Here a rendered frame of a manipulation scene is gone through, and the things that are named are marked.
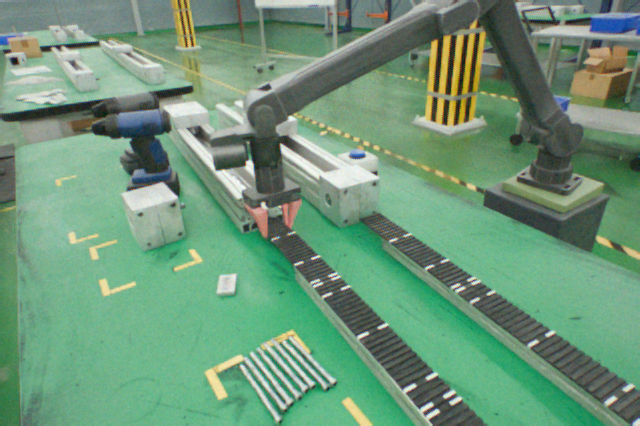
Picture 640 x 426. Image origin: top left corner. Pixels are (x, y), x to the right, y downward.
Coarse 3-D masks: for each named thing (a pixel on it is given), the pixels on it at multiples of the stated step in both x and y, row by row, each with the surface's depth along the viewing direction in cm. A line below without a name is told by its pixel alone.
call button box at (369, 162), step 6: (342, 156) 112; (348, 156) 111; (366, 156) 111; (372, 156) 111; (348, 162) 109; (354, 162) 108; (360, 162) 108; (366, 162) 109; (372, 162) 110; (366, 168) 110; (372, 168) 111
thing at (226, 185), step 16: (208, 128) 131; (176, 144) 140; (192, 144) 118; (208, 144) 130; (192, 160) 122; (208, 160) 106; (208, 176) 107; (224, 176) 97; (240, 176) 107; (224, 192) 95; (240, 192) 89; (224, 208) 100; (240, 208) 88; (272, 208) 91; (240, 224) 90
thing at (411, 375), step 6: (414, 366) 54; (420, 366) 53; (426, 366) 54; (402, 372) 53; (408, 372) 53; (414, 372) 53; (420, 372) 53; (426, 372) 53; (432, 372) 53; (396, 378) 52; (402, 378) 52; (408, 378) 52; (414, 378) 52; (420, 378) 52; (402, 384) 51; (408, 384) 51
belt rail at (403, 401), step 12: (300, 276) 73; (312, 288) 69; (324, 312) 67; (336, 324) 64; (348, 336) 62; (360, 348) 59; (372, 360) 56; (372, 372) 57; (384, 372) 54; (384, 384) 55; (396, 384) 52; (396, 396) 53; (408, 408) 51; (420, 420) 49
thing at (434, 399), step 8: (432, 392) 50; (440, 392) 50; (448, 392) 50; (416, 400) 49; (424, 400) 49; (432, 400) 49; (440, 400) 49; (448, 400) 49; (424, 408) 48; (432, 408) 48
